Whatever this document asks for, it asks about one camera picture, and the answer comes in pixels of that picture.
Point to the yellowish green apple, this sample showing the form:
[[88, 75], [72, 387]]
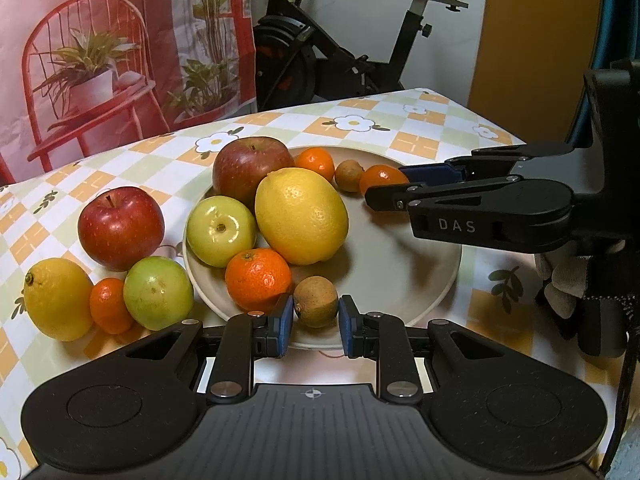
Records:
[[220, 232]]

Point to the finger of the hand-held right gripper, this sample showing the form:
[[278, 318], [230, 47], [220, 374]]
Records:
[[430, 173], [450, 191]]

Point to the checkered flower tablecloth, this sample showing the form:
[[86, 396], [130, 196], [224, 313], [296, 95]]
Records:
[[425, 125]]

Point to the dark red apple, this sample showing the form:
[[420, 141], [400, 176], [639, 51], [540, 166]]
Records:
[[245, 165]]

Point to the pink printed backdrop cloth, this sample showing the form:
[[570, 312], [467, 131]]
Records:
[[150, 85]]

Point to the black exercise bike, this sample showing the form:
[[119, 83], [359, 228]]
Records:
[[285, 60]]

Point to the bright red apple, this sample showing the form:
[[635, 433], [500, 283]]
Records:
[[120, 227]]

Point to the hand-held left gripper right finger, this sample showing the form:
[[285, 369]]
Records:
[[346, 328]]

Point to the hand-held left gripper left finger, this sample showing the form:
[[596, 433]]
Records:
[[285, 326]]

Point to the person's right hand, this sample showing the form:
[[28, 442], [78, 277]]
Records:
[[575, 290]]

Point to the round yellow lemon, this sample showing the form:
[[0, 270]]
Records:
[[57, 300]]

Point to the large oval yellow lemon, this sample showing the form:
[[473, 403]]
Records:
[[300, 215]]

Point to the brown wooden board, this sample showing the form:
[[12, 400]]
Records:
[[530, 60]]

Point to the beige round plate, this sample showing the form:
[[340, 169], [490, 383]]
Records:
[[395, 270]]

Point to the blue object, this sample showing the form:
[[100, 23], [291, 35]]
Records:
[[622, 10]]

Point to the brown longan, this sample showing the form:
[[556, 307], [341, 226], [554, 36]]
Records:
[[315, 302], [349, 175]]

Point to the orange mandarin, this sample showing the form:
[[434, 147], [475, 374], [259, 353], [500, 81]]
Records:
[[107, 306], [382, 177], [316, 161], [257, 280]]

